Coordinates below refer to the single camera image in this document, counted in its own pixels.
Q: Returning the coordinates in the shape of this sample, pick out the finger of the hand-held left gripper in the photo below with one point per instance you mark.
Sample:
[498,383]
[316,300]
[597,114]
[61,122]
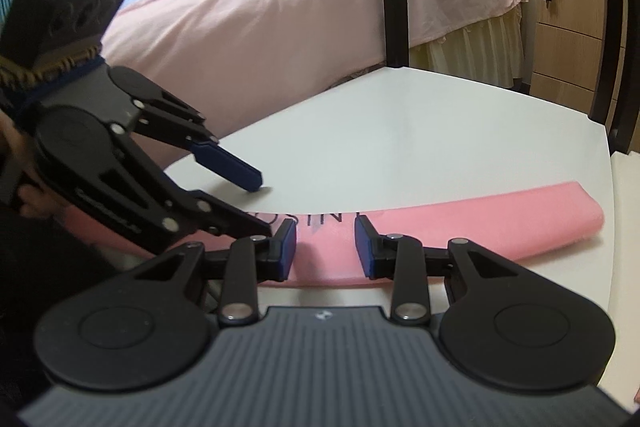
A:
[220,212]
[235,169]

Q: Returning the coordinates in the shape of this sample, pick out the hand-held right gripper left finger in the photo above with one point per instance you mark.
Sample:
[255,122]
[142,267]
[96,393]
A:
[286,252]

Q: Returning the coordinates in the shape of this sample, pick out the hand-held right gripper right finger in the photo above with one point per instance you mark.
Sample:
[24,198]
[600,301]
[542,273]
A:
[364,252]

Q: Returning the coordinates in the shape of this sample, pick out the pink towel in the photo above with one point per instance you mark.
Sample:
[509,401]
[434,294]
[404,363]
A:
[500,227]

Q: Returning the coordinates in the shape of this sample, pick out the person's left hand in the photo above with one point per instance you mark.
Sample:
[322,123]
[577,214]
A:
[42,202]

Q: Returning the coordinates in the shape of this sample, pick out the bed with pink duvet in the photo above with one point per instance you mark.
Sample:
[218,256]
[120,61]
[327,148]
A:
[275,17]

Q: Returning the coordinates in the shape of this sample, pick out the cream bed skirt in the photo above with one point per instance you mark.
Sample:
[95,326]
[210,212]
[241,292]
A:
[465,52]

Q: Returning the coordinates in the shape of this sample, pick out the wooden drawer cabinet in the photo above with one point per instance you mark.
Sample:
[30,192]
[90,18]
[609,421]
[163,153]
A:
[565,57]

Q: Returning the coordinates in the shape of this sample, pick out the white chair with black frame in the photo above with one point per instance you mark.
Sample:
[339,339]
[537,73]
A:
[627,257]
[400,132]

